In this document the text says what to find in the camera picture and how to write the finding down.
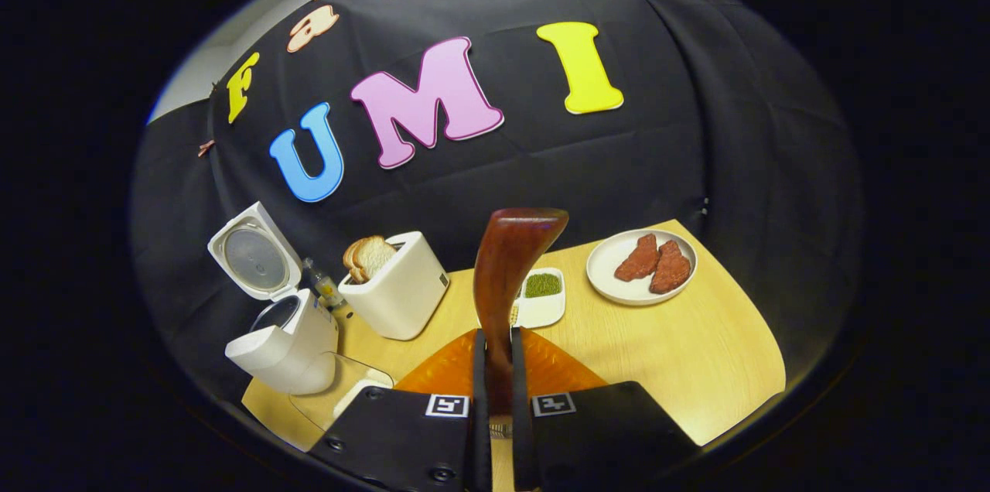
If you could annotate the brown wooden spoon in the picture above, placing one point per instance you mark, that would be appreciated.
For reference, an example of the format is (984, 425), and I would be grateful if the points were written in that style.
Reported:
(506, 268)

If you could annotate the red meat piece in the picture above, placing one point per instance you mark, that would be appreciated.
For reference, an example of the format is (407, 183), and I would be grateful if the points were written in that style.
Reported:
(638, 258)
(671, 268)

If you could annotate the pink clip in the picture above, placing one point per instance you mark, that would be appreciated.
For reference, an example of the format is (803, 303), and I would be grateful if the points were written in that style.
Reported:
(206, 147)

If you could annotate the toast bread slice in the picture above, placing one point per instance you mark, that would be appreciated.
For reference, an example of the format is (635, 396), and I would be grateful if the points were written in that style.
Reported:
(375, 254)
(352, 264)

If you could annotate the white toaster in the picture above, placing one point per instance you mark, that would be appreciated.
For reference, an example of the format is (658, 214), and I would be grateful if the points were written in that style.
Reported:
(402, 291)

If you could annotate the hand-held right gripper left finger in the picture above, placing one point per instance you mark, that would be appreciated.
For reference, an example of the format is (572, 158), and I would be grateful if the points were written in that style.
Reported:
(479, 415)

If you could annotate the white rice cooker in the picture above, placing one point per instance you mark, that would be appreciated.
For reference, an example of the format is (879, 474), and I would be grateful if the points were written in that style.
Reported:
(286, 353)

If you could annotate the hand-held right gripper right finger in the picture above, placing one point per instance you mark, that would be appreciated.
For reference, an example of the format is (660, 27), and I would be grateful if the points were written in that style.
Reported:
(520, 430)

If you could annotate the white divided bean dish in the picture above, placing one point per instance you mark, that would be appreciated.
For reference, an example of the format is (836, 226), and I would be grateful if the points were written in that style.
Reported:
(541, 310)

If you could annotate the black backdrop cloth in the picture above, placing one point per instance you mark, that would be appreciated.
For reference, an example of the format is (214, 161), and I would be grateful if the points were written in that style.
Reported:
(696, 128)

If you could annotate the white round plate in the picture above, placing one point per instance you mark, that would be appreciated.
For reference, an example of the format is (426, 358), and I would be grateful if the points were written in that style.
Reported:
(603, 275)

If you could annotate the small clear bottle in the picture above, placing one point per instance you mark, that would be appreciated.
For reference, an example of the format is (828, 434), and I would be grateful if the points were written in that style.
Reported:
(325, 289)

